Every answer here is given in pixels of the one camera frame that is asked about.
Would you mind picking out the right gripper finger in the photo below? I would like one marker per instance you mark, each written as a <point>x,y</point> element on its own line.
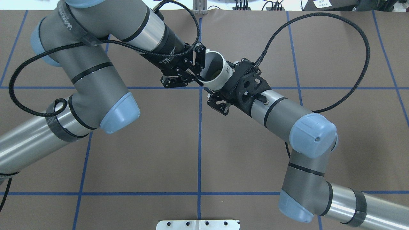
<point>217,102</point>

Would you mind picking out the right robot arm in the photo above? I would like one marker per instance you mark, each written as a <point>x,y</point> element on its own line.
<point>304,193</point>

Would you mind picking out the aluminium frame post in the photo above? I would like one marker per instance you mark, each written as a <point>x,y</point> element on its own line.
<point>199,7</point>

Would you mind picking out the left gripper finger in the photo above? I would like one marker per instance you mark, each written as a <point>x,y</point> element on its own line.
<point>174,78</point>
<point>199,62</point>

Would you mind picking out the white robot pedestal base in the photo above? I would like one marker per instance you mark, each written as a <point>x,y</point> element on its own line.
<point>218,224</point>

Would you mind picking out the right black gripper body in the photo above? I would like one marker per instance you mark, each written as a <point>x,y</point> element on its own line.
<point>218,104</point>

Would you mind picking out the white ceramic mug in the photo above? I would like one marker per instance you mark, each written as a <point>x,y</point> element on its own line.
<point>216,71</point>

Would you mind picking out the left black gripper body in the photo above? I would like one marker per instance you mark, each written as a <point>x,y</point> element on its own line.
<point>166,52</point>

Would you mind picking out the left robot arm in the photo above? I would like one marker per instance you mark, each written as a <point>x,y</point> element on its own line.
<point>71,37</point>

